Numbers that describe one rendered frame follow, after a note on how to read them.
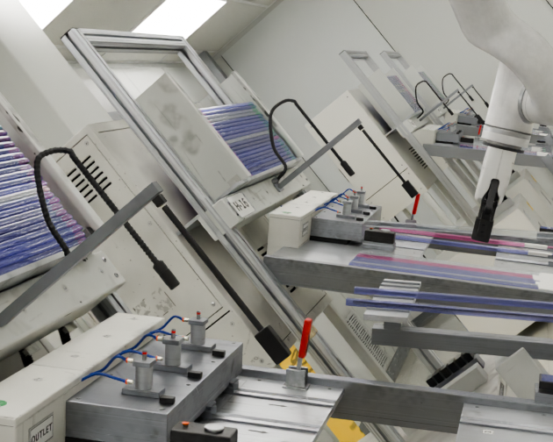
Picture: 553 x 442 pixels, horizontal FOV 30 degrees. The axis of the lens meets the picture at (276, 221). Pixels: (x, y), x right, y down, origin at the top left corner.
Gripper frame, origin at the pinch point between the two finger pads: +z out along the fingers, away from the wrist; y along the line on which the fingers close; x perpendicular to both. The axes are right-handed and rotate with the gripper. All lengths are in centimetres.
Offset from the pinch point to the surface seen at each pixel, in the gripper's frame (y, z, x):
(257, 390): 44, 26, -27
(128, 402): 70, 23, -38
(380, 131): -396, 6, -58
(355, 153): -397, 22, -70
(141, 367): 68, 19, -38
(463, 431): 50, 22, 3
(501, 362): 13.3, 19.9, 8.3
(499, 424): 46, 21, 8
